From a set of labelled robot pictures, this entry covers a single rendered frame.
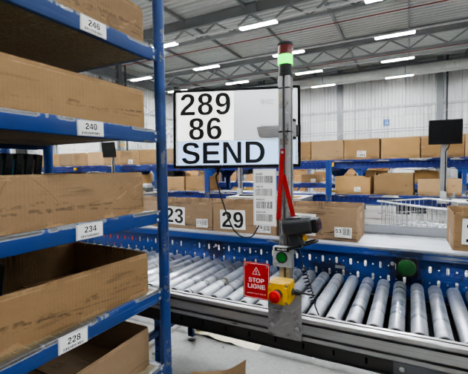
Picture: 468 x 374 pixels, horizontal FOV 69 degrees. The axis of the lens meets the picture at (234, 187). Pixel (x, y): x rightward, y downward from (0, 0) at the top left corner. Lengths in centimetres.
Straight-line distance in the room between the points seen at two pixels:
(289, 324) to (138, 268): 60
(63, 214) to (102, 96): 26
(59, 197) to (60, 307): 21
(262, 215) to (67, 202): 67
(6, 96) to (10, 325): 38
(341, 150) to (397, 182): 109
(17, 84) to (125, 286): 47
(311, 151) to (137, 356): 573
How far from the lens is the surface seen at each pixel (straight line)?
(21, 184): 69
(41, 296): 74
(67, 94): 76
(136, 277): 88
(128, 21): 91
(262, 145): 128
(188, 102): 136
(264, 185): 118
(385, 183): 599
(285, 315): 125
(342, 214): 173
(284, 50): 121
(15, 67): 71
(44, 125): 68
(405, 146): 623
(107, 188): 81
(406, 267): 167
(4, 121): 65
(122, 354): 93
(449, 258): 168
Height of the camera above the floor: 124
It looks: 3 degrees down
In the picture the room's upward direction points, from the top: 1 degrees counter-clockwise
